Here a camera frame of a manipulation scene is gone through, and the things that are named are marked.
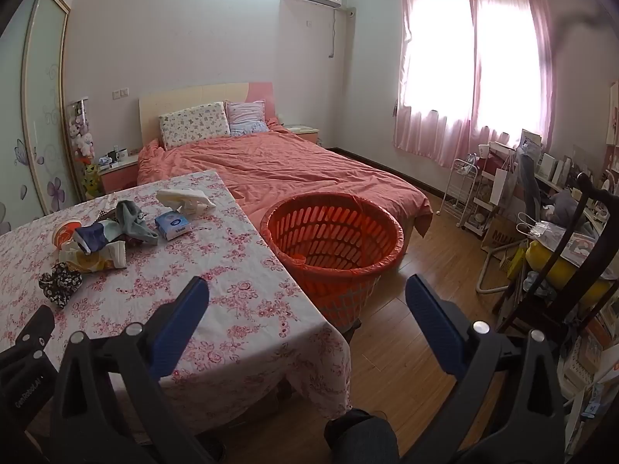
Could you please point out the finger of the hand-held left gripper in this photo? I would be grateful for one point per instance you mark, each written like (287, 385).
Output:
(31, 331)

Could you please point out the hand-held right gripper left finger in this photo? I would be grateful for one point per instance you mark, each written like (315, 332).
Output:
(180, 316)

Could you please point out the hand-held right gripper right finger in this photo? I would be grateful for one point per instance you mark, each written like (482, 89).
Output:
(433, 321)

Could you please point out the black floral scrunchie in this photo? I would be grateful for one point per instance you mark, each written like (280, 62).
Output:
(59, 283)

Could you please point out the blue tissue pack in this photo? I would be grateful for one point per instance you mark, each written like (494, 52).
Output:
(173, 225)

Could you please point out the orange plastic basket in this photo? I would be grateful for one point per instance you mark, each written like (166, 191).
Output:
(338, 302)

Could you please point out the red and white paper cup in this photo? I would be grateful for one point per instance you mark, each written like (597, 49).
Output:
(65, 235)

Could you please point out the grey green sock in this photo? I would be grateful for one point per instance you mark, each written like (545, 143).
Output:
(133, 220)

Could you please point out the blue and white sock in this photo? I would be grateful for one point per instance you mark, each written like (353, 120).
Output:
(94, 239)

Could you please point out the white plastic bag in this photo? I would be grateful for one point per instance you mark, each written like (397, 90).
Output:
(186, 199)

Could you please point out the pink floral tablecloth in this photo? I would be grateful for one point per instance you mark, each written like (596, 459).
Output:
(217, 290)

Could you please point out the white rolling cart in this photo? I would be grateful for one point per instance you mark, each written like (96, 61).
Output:
(464, 193)

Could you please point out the person's leg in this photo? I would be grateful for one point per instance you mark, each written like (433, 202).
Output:
(360, 437)

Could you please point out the clear plastic bag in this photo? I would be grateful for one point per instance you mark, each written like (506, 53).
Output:
(546, 232)

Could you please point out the yellow bag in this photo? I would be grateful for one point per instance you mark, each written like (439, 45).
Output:
(570, 266)

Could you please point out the white paper bag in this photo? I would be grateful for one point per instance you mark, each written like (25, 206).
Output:
(503, 186)

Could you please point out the pink and white nightstand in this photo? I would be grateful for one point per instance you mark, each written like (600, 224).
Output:
(304, 134)
(118, 176)

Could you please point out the yellow green plush toy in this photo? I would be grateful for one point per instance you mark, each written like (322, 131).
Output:
(91, 180)

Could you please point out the grey office chair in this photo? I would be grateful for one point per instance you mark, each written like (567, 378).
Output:
(531, 188)

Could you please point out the cluttered bookshelf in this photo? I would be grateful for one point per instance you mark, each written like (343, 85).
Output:
(592, 377)

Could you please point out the dark wooden chair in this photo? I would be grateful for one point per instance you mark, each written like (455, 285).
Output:
(580, 232)

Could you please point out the white mug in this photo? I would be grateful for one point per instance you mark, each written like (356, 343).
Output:
(122, 153)

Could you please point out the salmon pink bed quilt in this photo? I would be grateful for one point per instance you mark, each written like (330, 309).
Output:
(300, 169)

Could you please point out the floral print pillow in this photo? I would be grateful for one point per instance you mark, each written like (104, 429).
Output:
(196, 124)

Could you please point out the floral glass wardrobe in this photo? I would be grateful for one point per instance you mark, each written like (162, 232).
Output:
(34, 130)

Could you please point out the hanging plush toys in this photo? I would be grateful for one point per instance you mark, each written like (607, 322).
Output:
(81, 130)

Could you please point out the pink striped pillow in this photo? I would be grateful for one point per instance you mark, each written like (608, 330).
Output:
(246, 117)

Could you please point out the cream and pink headboard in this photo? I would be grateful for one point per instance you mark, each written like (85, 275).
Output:
(193, 94)

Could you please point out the pink sheer curtain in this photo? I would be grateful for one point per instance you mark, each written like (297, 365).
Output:
(474, 82)

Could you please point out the white wall switch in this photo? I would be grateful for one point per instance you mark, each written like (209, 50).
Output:
(121, 92)

